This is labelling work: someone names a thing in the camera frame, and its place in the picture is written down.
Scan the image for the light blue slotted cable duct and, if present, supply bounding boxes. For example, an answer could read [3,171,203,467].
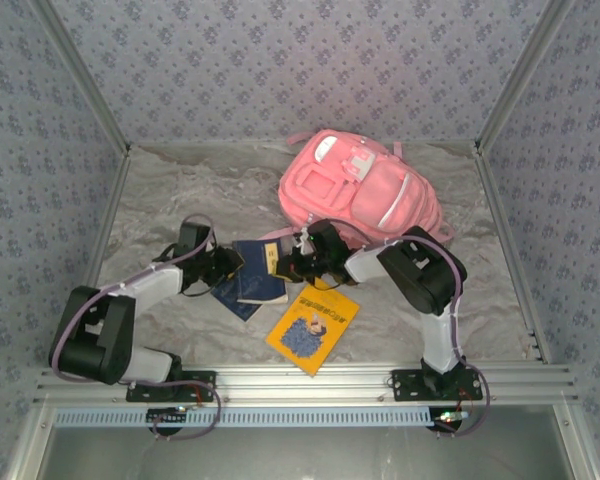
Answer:
[53,405,441,429]

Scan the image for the aluminium right corner post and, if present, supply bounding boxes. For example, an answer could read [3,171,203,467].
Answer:
[473,0,579,157]

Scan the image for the right controller board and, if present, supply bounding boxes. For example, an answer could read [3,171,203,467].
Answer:
[429,407,470,432]

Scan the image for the aluminium left side rail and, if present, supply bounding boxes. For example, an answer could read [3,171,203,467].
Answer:
[57,144,132,369]

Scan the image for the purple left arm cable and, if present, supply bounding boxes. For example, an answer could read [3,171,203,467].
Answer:
[48,213,222,442]

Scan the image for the thick blue book yellow label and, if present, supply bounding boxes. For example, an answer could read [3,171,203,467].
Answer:
[231,238,290,305]

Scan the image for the aluminium corner post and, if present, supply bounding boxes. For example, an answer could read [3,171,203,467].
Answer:
[29,0,132,157]
[473,0,579,157]

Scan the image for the left controller board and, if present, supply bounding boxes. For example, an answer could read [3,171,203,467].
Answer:
[146,407,189,427]

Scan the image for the controller board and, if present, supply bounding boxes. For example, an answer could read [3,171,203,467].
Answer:
[429,407,470,432]
[146,407,189,427]

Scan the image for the aluminium left corner post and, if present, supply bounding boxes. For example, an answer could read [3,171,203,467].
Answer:
[29,0,132,157]

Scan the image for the aluminium rear rail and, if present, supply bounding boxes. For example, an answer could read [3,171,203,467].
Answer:
[128,140,477,150]

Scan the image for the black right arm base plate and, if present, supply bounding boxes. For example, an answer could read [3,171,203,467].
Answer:
[390,368,484,403]

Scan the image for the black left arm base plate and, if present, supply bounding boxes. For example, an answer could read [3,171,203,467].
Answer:
[125,369,218,403]

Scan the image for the pink backpack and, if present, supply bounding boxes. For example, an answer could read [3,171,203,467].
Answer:
[259,129,456,246]

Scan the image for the aluminium right side rail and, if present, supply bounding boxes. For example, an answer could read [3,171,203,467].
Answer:
[473,144,551,364]

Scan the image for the aluminium mounting rail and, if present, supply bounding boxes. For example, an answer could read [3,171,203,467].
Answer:
[32,364,579,405]

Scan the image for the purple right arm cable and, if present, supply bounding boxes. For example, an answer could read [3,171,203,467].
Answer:
[324,217,491,439]

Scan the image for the thin dark blue booklet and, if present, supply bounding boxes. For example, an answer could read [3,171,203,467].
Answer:
[210,277,264,324]

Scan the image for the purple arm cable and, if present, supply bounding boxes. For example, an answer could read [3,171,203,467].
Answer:
[324,217,491,439]
[48,213,222,442]

